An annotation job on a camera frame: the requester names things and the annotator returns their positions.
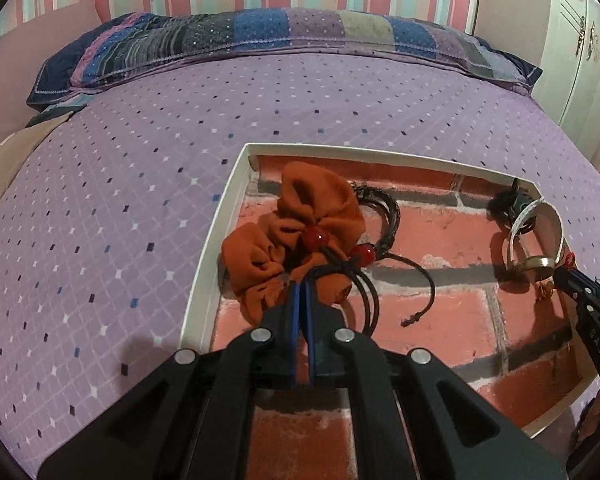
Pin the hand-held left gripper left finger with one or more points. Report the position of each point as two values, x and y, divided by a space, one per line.
280 340

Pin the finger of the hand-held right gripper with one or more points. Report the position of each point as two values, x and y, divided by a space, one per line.
572 282

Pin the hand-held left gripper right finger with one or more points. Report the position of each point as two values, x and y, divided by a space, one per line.
325 350

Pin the black hair claw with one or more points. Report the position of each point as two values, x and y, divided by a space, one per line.
510 205

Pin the orange fabric scrunchie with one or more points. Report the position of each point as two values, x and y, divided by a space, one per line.
290 240

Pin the brick print tray box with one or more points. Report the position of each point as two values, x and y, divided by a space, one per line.
430 310

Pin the purple diamond print bedsheet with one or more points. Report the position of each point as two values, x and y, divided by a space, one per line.
130 200

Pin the white wardrobe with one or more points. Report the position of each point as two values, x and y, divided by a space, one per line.
580 50

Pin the patchwork striped pillow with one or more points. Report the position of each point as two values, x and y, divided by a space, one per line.
260 40

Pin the pink headboard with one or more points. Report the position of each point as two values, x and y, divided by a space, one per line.
25 65

